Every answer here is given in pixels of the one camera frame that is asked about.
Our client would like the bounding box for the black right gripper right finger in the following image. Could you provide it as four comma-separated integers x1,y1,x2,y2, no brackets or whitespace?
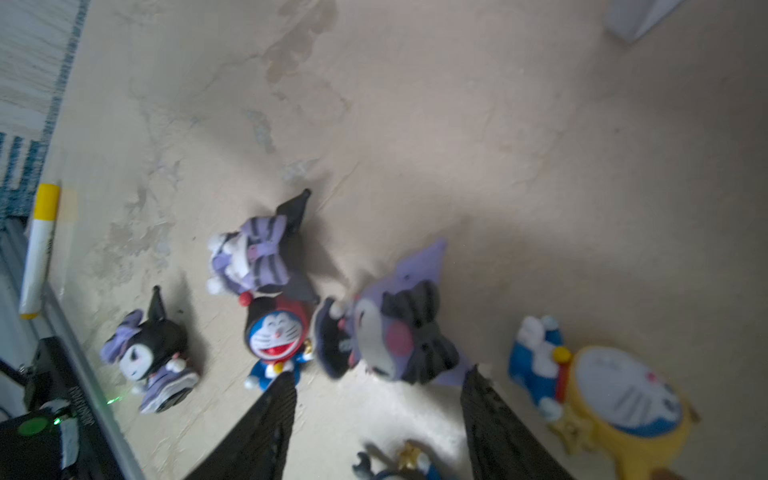
460,366,572,480

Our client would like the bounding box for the yellow Doraemon figure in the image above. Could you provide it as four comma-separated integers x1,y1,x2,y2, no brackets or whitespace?
508,316,700,479

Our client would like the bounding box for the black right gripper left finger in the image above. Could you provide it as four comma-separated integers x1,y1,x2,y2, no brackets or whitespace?
187,372,297,480

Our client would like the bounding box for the yellow white marker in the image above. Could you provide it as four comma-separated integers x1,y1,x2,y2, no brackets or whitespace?
19,183,61,320

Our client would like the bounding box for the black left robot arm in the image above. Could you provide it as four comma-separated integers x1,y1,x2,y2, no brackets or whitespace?
1,337,125,479

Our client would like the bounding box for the small white purple figure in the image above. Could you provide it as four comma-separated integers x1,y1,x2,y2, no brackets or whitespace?
351,440,444,480

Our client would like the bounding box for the striped purple Kuromi figure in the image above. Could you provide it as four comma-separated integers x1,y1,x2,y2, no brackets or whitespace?
206,189,319,303

